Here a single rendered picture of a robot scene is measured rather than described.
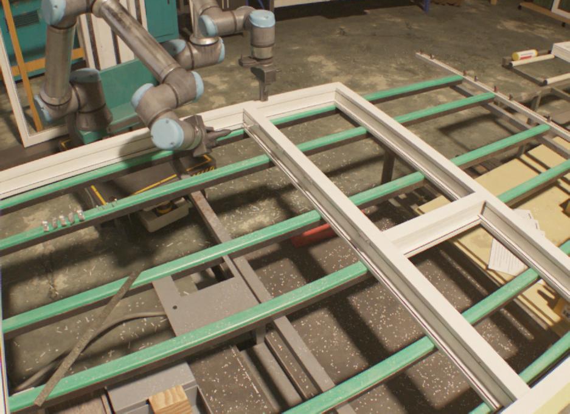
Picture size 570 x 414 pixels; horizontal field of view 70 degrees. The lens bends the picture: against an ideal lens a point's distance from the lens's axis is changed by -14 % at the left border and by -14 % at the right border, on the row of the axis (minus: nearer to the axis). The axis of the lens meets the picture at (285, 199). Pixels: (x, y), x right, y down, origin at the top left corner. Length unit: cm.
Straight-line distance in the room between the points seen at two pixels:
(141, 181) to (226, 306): 149
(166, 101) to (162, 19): 400
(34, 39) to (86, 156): 360
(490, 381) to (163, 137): 105
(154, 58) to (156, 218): 124
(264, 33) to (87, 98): 93
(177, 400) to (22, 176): 97
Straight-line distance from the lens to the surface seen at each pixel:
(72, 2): 173
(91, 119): 227
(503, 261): 171
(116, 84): 243
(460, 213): 138
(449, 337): 109
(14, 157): 377
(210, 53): 241
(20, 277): 274
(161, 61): 152
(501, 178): 214
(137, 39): 159
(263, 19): 168
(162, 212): 260
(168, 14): 539
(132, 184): 254
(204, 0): 183
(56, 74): 198
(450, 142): 362
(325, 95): 196
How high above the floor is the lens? 175
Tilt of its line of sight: 39 degrees down
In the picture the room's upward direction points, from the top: straight up
